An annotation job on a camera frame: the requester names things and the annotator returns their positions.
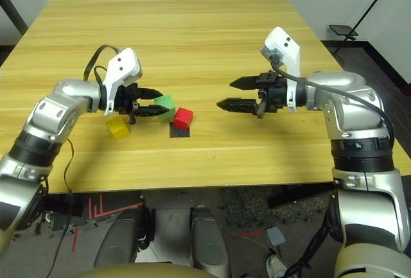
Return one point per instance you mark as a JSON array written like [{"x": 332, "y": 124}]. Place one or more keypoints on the grey foot pedal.
[{"x": 275, "y": 236}]

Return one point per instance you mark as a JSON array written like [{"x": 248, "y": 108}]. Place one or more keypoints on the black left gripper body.
[{"x": 125, "y": 101}]

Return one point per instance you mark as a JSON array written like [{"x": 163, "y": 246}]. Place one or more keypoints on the black rectangular plate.
[{"x": 342, "y": 30}]

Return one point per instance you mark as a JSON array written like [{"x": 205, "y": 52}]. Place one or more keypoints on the olive robot torso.
[{"x": 138, "y": 273}]

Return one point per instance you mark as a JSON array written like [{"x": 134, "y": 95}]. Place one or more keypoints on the black square pad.
[{"x": 180, "y": 133}]

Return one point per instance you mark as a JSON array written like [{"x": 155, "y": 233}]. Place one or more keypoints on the yellow wooden block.
[{"x": 118, "y": 129}]

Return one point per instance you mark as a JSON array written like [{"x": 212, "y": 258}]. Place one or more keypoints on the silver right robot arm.
[{"x": 353, "y": 114}]

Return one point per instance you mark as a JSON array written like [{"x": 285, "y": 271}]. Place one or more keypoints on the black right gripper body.
[{"x": 274, "y": 93}]

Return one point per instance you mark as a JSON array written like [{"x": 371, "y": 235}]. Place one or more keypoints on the wooden side table grey leg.
[{"x": 13, "y": 11}]

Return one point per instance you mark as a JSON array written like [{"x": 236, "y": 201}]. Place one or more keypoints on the white sneaker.
[{"x": 276, "y": 266}]

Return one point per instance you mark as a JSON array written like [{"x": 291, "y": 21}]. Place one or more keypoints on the grey left robot leg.
[{"x": 118, "y": 242}]

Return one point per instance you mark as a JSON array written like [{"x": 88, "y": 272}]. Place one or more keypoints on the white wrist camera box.
[
  {"x": 123, "y": 64},
  {"x": 284, "y": 45}
]

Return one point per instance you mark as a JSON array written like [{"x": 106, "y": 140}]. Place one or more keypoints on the dark speckled floor mat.
[{"x": 244, "y": 207}]

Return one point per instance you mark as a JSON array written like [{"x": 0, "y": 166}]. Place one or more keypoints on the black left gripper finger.
[
  {"x": 151, "y": 111},
  {"x": 149, "y": 93}
]

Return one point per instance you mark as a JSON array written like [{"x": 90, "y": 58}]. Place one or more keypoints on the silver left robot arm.
[{"x": 64, "y": 98}]

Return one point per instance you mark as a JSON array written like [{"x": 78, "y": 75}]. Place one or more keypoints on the green wooden block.
[{"x": 167, "y": 103}]

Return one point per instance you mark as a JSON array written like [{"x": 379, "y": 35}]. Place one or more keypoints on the grey robot leg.
[
  {"x": 118, "y": 242},
  {"x": 208, "y": 246}
]

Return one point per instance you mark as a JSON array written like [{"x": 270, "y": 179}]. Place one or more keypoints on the grey right robot leg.
[{"x": 208, "y": 246}]

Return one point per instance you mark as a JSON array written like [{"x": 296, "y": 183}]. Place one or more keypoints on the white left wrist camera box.
[{"x": 123, "y": 64}]

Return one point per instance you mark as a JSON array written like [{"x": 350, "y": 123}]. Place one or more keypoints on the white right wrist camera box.
[{"x": 284, "y": 45}]

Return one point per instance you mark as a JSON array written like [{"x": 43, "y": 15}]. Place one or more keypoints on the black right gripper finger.
[
  {"x": 239, "y": 105},
  {"x": 245, "y": 83}
]

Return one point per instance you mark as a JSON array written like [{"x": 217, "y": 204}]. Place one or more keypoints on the red wooden block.
[{"x": 183, "y": 118}]

